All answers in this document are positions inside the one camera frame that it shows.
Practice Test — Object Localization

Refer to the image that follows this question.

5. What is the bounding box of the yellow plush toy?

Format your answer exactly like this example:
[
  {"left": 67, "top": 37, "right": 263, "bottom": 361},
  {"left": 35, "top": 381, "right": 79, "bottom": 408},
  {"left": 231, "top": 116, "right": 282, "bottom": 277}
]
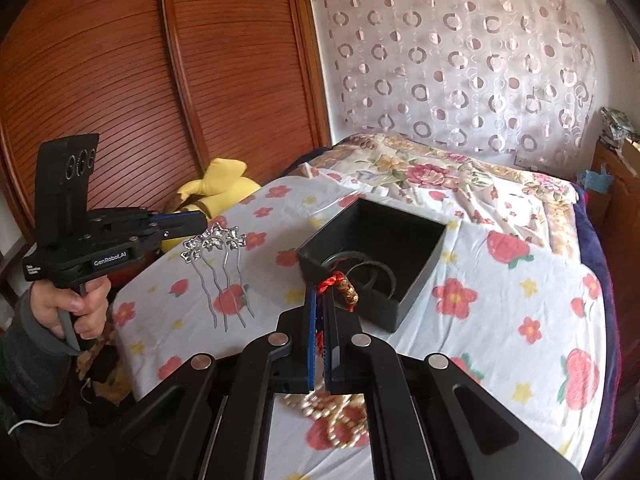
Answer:
[{"left": 176, "top": 157, "right": 262, "bottom": 217}]

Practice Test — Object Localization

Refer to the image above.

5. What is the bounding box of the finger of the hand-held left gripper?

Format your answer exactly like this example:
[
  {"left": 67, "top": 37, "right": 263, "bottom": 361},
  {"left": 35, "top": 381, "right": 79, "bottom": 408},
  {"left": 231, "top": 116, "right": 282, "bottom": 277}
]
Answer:
[
  {"left": 148, "top": 223, "right": 208, "bottom": 246},
  {"left": 146, "top": 210, "right": 208, "bottom": 228}
]

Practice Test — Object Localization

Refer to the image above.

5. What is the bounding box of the dark green bangle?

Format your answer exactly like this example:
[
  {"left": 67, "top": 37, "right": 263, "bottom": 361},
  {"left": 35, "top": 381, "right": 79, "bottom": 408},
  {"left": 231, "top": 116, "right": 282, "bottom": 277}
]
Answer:
[{"left": 322, "top": 254, "right": 397, "bottom": 302}]

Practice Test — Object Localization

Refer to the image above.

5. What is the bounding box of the white cable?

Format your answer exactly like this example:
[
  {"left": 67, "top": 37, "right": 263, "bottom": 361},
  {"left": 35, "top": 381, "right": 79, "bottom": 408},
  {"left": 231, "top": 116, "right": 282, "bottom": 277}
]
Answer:
[{"left": 7, "top": 417, "right": 67, "bottom": 435}]

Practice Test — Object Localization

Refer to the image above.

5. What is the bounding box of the red string bead bracelet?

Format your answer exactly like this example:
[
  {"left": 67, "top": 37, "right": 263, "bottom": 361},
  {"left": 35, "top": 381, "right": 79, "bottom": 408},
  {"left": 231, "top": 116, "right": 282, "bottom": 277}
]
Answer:
[{"left": 317, "top": 270, "right": 362, "bottom": 312}]

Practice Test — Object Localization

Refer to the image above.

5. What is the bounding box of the person's left hand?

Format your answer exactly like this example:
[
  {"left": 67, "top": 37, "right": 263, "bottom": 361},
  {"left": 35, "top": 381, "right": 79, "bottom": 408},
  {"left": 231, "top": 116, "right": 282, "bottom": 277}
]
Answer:
[{"left": 29, "top": 279, "right": 112, "bottom": 342}]

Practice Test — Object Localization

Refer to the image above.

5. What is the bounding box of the person's left forearm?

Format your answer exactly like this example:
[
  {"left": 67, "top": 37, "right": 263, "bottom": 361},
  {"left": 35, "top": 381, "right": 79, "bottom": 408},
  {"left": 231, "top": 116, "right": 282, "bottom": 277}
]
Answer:
[{"left": 0, "top": 296, "right": 82, "bottom": 433}]

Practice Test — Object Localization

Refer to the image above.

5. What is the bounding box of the black box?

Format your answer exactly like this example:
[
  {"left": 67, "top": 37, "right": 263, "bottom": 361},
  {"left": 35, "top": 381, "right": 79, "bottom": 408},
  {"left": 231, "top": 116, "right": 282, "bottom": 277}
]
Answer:
[{"left": 295, "top": 197, "right": 448, "bottom": 334}]

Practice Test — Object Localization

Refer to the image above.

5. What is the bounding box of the clutter on cabinet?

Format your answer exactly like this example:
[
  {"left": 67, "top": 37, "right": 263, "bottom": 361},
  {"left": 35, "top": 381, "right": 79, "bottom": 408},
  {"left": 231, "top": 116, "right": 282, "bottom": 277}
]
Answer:
[{"left": 599, "top": 106, "right": 640, "bottom": 153}]

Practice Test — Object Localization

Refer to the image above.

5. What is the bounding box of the strawberry print bed sheet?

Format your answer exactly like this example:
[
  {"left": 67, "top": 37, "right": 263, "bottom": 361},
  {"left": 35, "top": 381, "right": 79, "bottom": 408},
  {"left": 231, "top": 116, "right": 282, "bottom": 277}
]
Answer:
[{"left": 110, "top": 177, "right": 610, "bottom": 480}]

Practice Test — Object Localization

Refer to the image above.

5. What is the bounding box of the circle pattern sheer curtain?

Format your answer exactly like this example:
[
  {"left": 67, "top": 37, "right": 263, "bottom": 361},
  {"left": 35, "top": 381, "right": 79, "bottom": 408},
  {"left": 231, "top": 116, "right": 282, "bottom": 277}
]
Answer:
[{"left": 309, "top": 0, "right": 600, "bottom": 157}]

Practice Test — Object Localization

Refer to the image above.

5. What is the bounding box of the silver flower hair comb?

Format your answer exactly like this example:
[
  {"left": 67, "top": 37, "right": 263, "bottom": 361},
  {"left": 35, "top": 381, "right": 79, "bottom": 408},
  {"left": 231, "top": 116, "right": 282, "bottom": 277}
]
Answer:
[{"left": 180, "top": 226, "right": 249, "bottom": 334}]

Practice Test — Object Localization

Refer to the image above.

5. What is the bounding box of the floral quilt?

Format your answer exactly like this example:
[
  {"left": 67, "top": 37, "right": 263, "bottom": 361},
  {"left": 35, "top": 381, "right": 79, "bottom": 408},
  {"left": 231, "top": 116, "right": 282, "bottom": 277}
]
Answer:
[{"left": 281, "top": 132, "right": 585, "bottom": 262}]

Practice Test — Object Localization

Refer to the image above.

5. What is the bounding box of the pearl necklace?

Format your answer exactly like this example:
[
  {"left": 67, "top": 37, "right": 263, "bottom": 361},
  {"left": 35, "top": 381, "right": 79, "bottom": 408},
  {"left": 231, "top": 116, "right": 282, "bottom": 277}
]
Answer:
[{"left": 284, "top": 389, "right": 372, "bottom": 457}]

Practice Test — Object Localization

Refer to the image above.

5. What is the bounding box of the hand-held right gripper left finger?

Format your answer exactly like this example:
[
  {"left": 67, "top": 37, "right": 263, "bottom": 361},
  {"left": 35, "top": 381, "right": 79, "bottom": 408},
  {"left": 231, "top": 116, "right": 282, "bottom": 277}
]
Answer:
[{"left": 107, "top": 291, "right": 322, "bottom": 480}]

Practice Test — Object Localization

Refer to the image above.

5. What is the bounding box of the dark blue blanket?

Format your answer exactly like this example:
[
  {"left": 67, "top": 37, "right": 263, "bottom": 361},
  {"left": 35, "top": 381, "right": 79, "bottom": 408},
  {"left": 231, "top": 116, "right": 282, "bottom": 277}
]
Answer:
[{"left": 569, "top": 180, "right": 628, "bottom": 466}]

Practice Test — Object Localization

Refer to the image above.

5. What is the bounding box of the blue crumpled bag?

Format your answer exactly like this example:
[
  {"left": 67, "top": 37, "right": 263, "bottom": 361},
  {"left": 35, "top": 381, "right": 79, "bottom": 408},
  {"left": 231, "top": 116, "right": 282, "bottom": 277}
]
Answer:
[{"left": 579, "top": 169, "right": 615, "bottom": 195}]

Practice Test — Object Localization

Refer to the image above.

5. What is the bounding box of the wooden louvred wardrobe door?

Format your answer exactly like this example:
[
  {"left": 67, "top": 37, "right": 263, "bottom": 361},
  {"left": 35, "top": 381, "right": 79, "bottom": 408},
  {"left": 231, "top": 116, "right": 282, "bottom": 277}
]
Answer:
[
  {"left": 0, "top": 0, "right": 217, "bottom": 241},
  {"left": 159, "top": 0, "right": 332, "bottom": 181}
]

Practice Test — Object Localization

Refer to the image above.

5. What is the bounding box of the wooden bedside cabinet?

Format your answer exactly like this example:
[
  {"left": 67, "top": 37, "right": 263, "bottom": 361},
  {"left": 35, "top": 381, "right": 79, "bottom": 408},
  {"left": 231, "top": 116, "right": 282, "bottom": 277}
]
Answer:
[{"left": 590, "top": 137, "right": 640, "bottom": 291}]

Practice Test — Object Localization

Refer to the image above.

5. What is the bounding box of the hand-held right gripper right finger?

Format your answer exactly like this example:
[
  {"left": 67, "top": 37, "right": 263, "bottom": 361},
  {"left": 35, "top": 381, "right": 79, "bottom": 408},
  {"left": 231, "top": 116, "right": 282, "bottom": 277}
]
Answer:
[{"left": 321, "top": 294, "right": 577, "bottom": 480}]

